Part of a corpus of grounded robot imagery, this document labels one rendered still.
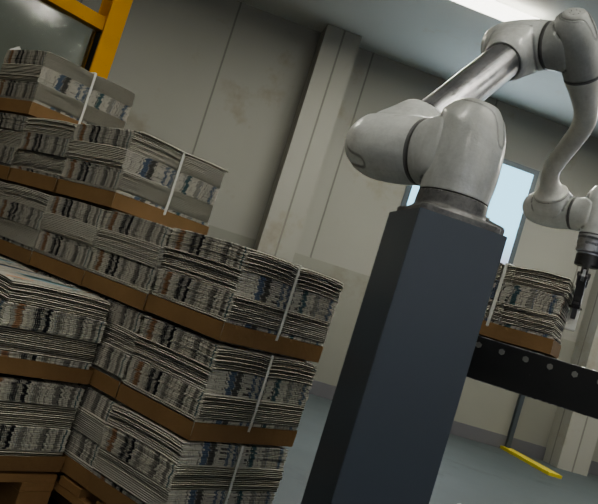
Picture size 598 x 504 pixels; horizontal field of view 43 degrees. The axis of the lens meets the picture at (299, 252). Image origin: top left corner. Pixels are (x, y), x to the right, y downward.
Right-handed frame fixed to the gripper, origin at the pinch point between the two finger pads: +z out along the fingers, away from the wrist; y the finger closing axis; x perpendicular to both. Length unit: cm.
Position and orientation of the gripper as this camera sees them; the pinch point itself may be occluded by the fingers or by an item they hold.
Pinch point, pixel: (572, 319)
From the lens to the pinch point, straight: 244.6
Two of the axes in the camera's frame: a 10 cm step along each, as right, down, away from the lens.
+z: -2.7, 9.6, -0.5
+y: -3.5, -1.5, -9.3
